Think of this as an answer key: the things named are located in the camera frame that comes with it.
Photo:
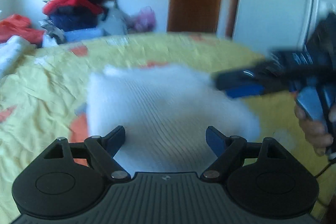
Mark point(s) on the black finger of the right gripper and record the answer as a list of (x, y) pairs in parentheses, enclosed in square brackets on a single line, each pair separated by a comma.
[(264, 75), (250, 89)]

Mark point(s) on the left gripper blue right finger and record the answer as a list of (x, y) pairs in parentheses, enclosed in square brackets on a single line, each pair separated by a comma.
[(229, 152)]

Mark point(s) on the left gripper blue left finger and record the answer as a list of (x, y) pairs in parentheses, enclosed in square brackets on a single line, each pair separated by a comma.
[(101, 151)]

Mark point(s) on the white knitted sweater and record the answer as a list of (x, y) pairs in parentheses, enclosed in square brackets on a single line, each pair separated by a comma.
[(165, 112)]

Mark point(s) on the person's right hand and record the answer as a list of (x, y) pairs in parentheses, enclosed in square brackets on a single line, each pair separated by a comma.
[(315, 132)]

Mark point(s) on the yellow carrot print bedsheet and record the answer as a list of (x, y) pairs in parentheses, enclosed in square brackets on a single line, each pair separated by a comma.
[(45, 97)]

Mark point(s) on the light blue knitted cloth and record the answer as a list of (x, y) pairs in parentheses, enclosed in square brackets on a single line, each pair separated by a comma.
[(57, 37)]

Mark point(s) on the pink purple plastic bag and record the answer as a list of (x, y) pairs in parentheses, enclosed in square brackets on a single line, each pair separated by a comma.
[(144, 20)]

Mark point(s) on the grey bag beside pile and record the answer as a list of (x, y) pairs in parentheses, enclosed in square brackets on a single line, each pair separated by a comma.
[(115, 21)]

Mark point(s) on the white printed quilt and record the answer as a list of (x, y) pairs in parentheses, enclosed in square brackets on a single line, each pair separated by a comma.
[(11, 52)]

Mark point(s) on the navy blue garment on pile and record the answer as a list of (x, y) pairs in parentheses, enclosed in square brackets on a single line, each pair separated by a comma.
[(70, 18)]

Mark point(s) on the orange red plastic bag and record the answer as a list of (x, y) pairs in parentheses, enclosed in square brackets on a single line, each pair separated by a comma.
[(20, 26)]

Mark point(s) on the red jacket on pile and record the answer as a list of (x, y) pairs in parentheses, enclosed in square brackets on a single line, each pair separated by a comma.
[(52, 5)]

